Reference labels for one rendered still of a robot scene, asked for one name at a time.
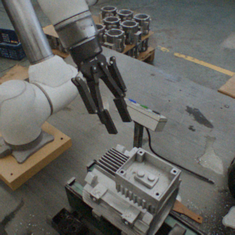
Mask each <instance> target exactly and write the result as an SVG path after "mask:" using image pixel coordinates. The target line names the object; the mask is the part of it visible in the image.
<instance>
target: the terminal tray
mask: <svg viewBox="0 0 235 235"><path fill-rule="evenodd" d="M138 161H139V162H138ZM144 163H145V164H146V165H145V166H144ZM137 165H138V166H137ZM149 165H150V166H149ZM145 167H146V168H145ZM130 170H131V172H130ZM135 172H136V174H135ZM132 173H133V174H132ZM159 174H160V175H163V176H159ZM180 175H181V170H180V169H178V168H176V167H174V166H172V165H170V164H168V163H167V162H165V161H164V160H162V159H159V158H157V157H156V156H154V155H152V154H151V153H149V152H147V151H145V150H143V149H142V148H139V149H137V151H136V152H135V153H134V154H133V155H132V156H131V157H130V158H129V159H128V160H127V161H126V162H125V163H124V164H123V165H122V166H121V167H120V168H119V169H118V170H117V171H116V172H115V189H116V190H117V193H119V192H121V195H125V198H127V197H128V198H129V200H130V201H131V200H133V203H134V204H135V203H137V206H138V207H140V206H142V209H143V210H144V209H146V211H151V213H154V214H155V215H157V213H158V212H159V210H161V209H162V207H163V206H162V205H164V204H165V203H166V202H167V200H168V198H169V197H170V195H171V194H172V193H173V192H174V191H173V190H174V189H175V188H176V187H177V184H178V181H179V178H180ZM165 176H166V177H165ZM164 177H165V178H164ZM134 178H135V179H136V180H135V179H134ZM163 180H164V182H163ZM135 182H136V183H135ZM138 182H139V183H138ZM168 183H169V184H168ZM139 186H141V187H139ZM157 186H158V187H157ZM156 187H157V188H156ZM148 188H149V189H148ZM153 191H154V193H153ZM151 192H152V194H151ZM171 192H172V193H171ZM170 193H171V194H170ZM160 208H161V209H160Z"/></svg>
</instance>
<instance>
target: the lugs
mask: <svg viewBox="0 0 235 235"><path fill-rule="evenodd" d="M115 149H116V150H118V151H120V152H122V153H123V154H124V153H125V151H126V147H124V146H122V145H117V146H116V148H115ZM96 179H97V174H95V173H93V172H88V173H87V175H86V177H85V181H86V182H88V183H89V184H94V183H95V181H96ZM180 183H181V179H179V181H178V184H177V187H179V185H180ZM155 217H156V215H155V214H154V213H151V211H146V212H145V215H144V217H143V219H142V220H143V222H145V223H146V224H147V225H151V224H152V223H153V220H154V219H155Z"/></svg>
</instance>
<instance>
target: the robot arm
mask: <svg viewBox="0 0 235 235"><path fill-rule="evenodd" d="M110 1H112V0H37V2H38V3H39V5H40V7H41V9H42V11H43V12H44V14H45V15H46V17H47V18H48V19H49V20H50V22H52V25H53V27H54V30H55V31H56V33H57V34H58V37H59V39H60V41H61V43H62V45H63V47H64V48H68V47H70V49H68V51H69V53H70V55H71V57H72V60H73V62H74V63H75V64H76V65H77V68H78V69H76V68H75V67H73V66H71V65H67V64H66V63H65V62H64V61H63V59H62V58H61V57H59V56H57V55H54V54H53V52H52V50H51V48H50V46H49V43H48V40H47V38H46V36H45V34H44V31H43V28H42V26H41V24H40V22H39V19H38V17H37V15H36V13H35V10H34V8H33V5H32V3H31V0H1V2H2V4H3V6H4V9H5V10H6V12H7V14H8V17H9V20H10V21H11V23H12V26H13V28H14V30H15V32H16V35H17V37H18V38H19V40H20V43H21V45H22V47H23V49H24V52H25V54H26V56H27V57H28V59H29V63H30V66H29V69H28V75H29V82H30V83H28V82H26V81H24V80H19V79H15V80H8V81H6V82H4V83H2V84H1V85H0V132H1V134H2V137H0V159H1V158H2V157H4V156H7V155H9V154H10V155H11V156H12V157H13V158H15V159H16V160H17V162H18V163H19V164H23V163H24V162H25V161H26V160H27V159H28V158H30V157H31V156H32V155H33V154H34V153H36V152H38V151H39V150H40V149H41V148H43V147H44V146H46V145H47V144H48V143H52V142H53V141H54V140H55V137H54V136H53V135H51V134H49V133H47V132H46V131H43V130H42V128H41V126H42V125H43V124H44V123H45V121H46V119H47V118H49V117H50V116H51V115H53V114H55V113H56V112H58V111H60V110H61V109H63V108H64V107H66V106H67V105H68V104H69V103H71V102H72V101H73V100H74V99H75V98H76V97H77V96H78V95H79V94H80V96H81V98H82V101H83V103H84V105H85V106H86V108H87V111H88V113H89V114H97V115H98V117H99V119H100V121H101V123H102V124H104V125H105V127H106V129H107V131H108V133H109V134H113V135H117V133H118V131H117V129H116V127H115V125H114V123H113V121H112V118H111V117H110V113H109V111H108V109H104V107H103V102H102V98H101V94H100V89H99V78H100V79H102V81H103V82H104V83H105V85H106V86H107V87H108V88H109V89H110V91H111V93H112V94H113V95H114V97H115V99H113V101H114V104H115V106H116V108H117V110H118V112H119V115H120V117H121V119H122V121H123V122H131V121H132V119H131V117H130V115H129V113H128V110H127V104H126V102H125V99H124V97H126V93H125V92H126V91H127V88H126V85H125V83H124V81H123V78H122V76H121V74H120V72H119V70H118V67H117V65H116V61H115V57H114V56H111V57H107V58H106V57H105V55H104V54H103V53H102V51H103V49H102V47H101V44H100V42H99V39H98V37H94V36H95V35H96V34H98V32H99V31H98V29H97V27H96V25H95V22H94V21H93V18H92V16H91V15H92V14H91V12H90V10H89V7H91V6H93V5H100V4H103V3H107V2H110ZM106 66H107V67H108V69H107V68H106ZM83 77H84V78H85V79H86V82H87V86H89V89H90V92H89V89H88V88H87V86H86V84H85V82H84V78H83ZM92 81H94V82H92Z"/></svg>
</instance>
